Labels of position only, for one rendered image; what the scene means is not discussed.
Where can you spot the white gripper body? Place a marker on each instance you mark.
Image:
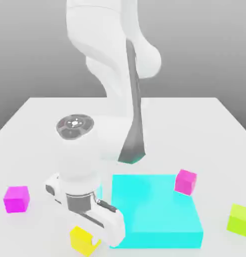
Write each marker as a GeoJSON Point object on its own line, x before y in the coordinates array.
{"type": "Point", "coordinates": [113, 224]}

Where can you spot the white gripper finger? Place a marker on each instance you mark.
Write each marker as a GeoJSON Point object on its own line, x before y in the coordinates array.
{"type": "Point", "coordinates": [94, 241]}

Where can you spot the small magenta cube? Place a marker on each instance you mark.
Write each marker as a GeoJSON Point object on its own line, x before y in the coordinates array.
{"type": "Point", "coordinates": [185, 182]}
{"type": "Point", "coordinates": [16, 199]}

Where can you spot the small yellow cube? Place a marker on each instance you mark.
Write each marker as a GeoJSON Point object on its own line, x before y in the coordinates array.
{"type": "Point", "coordinates": [81, 241]}

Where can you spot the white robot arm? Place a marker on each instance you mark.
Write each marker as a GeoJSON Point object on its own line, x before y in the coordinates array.
{"type": "Point", "coordinates": [107, 84]}

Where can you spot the large cyan box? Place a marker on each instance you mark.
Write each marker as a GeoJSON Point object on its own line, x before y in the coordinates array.
{"type": "Point", "coordinates": [155, 212]}

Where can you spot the small lime green cube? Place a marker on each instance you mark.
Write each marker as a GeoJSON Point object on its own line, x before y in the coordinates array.
{"type": "Point", "coordinates": [239, 219]}

